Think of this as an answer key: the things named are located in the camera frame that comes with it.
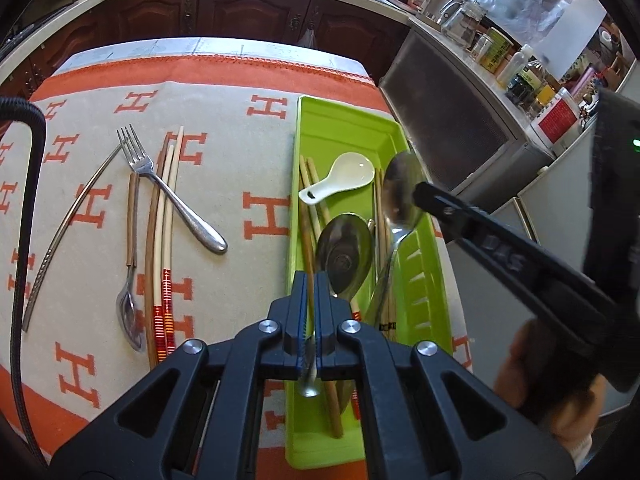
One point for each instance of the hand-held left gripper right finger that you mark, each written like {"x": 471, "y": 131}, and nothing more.
{"x": 321, "y": 320}

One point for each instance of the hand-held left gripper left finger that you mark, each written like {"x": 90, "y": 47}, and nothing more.
{"x": 301, "y": 320}

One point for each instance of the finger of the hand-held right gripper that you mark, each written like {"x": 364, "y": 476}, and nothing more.
{"x": 475, "y": 225}

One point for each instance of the large steel spoon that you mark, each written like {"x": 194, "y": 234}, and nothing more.
{"x": 345, "y": 260}
{"x": 400, "y": 185}

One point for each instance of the steel fork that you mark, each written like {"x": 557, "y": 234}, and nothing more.
{"x": 207, "y": 237}

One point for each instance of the white ceramic spoon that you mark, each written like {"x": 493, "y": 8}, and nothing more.
{"x": 350, "y": 170}

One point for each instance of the dark brown wooden chopstick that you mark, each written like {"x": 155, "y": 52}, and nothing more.
{"x": 150, "y": 285}

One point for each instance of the green plastic tray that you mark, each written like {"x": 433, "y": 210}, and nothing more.
{"x": 325, "y": 120}

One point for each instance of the steel chopstick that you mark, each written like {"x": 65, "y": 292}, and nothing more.
{"x": 65, "y": 217}

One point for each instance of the person's right forearm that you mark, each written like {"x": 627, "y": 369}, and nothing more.
{"x": 582, "y": 452}

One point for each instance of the person's right hand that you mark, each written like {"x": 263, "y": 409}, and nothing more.
{"x": 510, "y": 375}

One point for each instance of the white refrigerator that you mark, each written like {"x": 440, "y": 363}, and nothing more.
{"x": 480, "y": 320}

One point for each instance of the red label box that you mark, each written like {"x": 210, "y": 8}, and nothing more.
{"x": 555, "y": 120}

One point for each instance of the grey mesh-front cabinet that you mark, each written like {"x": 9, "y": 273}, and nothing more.
{"x": 450, "y": 105}

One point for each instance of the row of condiment bottles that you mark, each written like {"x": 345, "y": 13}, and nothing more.
{"x": 515, "y": 70}

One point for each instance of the orange beige printed blanket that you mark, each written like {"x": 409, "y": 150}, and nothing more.
{"x": 240, "y": 160}

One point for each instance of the glass pitcher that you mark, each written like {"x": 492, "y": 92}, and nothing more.
{"x": 462, "y": 25}

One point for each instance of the large clear plastic bag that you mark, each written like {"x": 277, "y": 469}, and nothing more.
{"x": 530, "y": 0}

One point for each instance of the hanging plastic bag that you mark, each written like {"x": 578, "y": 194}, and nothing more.
{"x": 308, "y": 40}

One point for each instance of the dark wooden kitchen cabinets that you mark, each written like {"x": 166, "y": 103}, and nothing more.
{"x": 240, "y": 10}

